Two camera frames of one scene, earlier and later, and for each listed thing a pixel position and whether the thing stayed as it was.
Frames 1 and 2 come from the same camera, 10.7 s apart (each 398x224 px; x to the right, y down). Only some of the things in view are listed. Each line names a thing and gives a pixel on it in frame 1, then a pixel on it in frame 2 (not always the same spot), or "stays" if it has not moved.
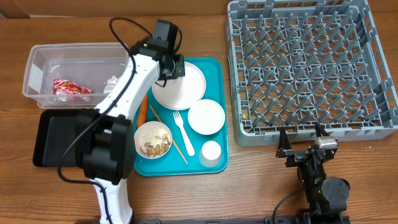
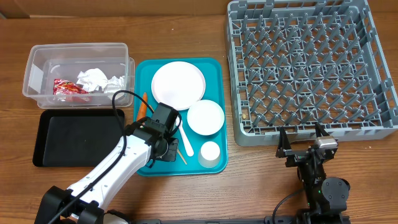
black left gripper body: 178,69 → 160,155
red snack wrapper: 67,90 stays
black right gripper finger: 319,129 stays
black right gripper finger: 283,140 stays
